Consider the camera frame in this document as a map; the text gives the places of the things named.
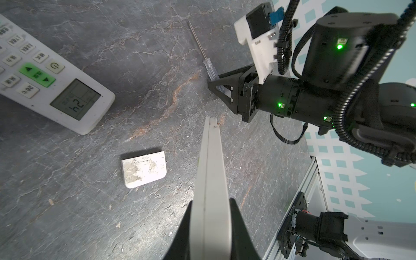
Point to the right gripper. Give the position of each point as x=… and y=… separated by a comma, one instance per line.
x=278, y=95

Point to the white remote control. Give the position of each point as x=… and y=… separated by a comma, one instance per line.
x=210, y=235
x=38, y=78

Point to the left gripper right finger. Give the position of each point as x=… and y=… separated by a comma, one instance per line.
x=242, y=246

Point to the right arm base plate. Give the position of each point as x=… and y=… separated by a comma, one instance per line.
x=285, y=235

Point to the white battery cover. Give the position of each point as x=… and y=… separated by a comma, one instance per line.
x=141, y=170

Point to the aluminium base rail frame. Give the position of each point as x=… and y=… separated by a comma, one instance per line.
x=312, y=188

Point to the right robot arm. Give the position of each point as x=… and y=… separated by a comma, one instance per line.
x=331, y=79

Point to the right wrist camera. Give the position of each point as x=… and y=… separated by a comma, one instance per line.
x=259, y=31

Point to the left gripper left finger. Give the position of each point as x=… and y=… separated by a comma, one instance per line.
x=180, y=246

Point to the clear handle screwdriver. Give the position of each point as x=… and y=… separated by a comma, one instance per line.
x=212, y=72

